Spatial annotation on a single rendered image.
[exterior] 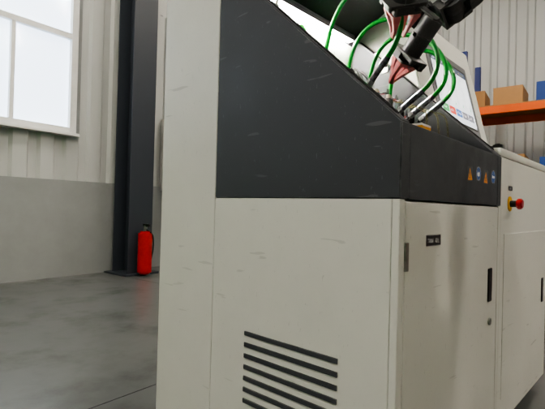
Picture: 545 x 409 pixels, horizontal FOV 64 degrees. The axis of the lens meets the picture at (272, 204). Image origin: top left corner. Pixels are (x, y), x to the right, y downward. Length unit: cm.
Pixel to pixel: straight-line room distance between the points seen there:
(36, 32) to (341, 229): 451
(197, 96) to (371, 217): 71
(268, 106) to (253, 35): 21
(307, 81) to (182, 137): 51
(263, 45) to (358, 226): 56
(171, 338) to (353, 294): 72
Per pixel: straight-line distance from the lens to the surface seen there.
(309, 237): 104
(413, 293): 99
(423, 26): 131
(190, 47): 148
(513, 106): 655
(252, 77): 123
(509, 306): 172
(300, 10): 158
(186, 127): 142
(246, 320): 121
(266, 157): 114
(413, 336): 102
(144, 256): 485
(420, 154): 100
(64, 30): 533
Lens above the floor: 76
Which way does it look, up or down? 1 degrees up
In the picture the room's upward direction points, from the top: 2 degrees clockwise
